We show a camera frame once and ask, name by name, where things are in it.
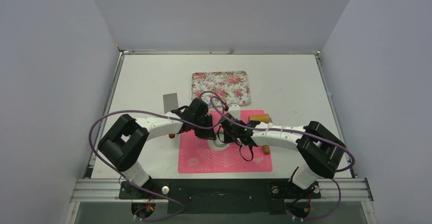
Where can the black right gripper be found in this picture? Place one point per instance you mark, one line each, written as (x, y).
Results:
(228, 134)

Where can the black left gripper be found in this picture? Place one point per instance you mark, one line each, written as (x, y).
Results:
(208, 134)

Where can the round metal dough cutter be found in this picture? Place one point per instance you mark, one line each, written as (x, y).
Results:
(219, 144)

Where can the wooden rolling pin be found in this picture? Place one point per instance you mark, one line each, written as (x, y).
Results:
(266, 119)

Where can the white dough lump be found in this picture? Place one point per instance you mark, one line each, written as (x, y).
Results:
(211, 145)

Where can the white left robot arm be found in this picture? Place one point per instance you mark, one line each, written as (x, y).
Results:
(124, 141)

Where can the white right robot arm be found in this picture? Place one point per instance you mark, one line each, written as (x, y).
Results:
(321, 150)

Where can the pink silicone baking mat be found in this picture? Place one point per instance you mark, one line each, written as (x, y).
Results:
(196, 157)

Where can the floral rectangular tray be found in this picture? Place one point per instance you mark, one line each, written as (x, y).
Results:
(233, 87)

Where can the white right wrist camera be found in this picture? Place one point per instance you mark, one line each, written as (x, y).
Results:
(235, 111)

